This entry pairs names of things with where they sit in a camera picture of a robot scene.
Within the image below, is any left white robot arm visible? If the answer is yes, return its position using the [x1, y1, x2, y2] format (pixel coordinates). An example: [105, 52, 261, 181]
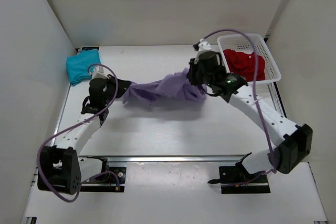
[37, 75, 131, 195]

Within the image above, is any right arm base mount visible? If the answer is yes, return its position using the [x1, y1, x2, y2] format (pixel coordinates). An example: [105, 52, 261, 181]
[207, 166, 271, 194]

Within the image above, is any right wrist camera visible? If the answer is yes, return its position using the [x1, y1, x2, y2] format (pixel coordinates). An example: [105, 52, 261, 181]
[193, 39, 212, 54]

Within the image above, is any purple t shirt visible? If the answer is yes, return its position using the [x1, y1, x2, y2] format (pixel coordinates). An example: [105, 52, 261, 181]
[122, 68, 207, 105]

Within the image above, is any white plastic basket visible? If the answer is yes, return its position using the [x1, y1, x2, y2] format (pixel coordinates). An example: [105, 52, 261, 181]
[217, 34, 281, 84]

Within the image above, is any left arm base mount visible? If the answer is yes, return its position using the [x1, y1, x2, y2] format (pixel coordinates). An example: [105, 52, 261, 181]
[79, 156, 127, 193]

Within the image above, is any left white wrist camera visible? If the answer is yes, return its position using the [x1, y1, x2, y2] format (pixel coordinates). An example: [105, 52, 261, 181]
[91, 66, 108, 79]

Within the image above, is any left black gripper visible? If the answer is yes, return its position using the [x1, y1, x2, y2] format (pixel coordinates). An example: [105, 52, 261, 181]
[102, 74, 131, 105]

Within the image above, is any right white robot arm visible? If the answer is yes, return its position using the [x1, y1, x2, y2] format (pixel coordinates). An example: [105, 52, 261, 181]
[187, 51, 313, 182]

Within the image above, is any red item in basket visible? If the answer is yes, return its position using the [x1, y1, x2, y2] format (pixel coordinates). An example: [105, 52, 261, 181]
[223, 49, 265, 82]

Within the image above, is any blue table label sticker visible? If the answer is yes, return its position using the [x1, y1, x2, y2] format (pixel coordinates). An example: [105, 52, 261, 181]
[81, 47, 99, 51]

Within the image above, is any teal t shirt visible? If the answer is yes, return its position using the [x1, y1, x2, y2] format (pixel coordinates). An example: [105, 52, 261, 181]
[66, 49, 101, 86]

